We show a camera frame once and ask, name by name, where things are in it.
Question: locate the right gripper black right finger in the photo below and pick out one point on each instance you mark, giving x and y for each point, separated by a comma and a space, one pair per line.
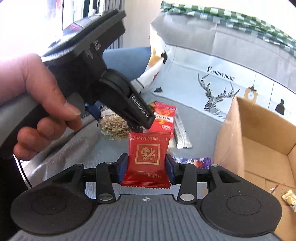
187, 175

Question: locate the silver foil stick packet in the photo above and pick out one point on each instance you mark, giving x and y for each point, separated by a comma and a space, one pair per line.
181, 137

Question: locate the red spicy strips snack pack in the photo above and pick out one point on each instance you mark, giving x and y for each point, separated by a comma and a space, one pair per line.
164, 118

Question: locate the clear bag of brown grains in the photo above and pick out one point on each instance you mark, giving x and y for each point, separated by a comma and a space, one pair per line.
112, 125

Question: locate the green checkered cloth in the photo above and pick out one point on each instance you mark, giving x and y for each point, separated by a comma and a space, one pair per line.
230, 19

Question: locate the grey deer print sofa cover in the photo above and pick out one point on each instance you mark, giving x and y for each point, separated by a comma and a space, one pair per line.
208, 66

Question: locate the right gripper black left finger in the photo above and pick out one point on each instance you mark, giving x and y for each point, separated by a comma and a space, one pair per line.
103, 176

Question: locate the open cardboard box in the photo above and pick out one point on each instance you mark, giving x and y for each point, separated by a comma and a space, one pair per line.
259, 146

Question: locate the red square gold-print packet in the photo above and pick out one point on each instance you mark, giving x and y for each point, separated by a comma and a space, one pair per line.
146, 160

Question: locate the purple snack packet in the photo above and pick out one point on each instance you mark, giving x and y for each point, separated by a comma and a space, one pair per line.
200, 163

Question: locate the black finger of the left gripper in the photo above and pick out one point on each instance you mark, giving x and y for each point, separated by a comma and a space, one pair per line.
94, 110

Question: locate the person's left hand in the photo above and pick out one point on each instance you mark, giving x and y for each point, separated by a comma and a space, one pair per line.
29, 74

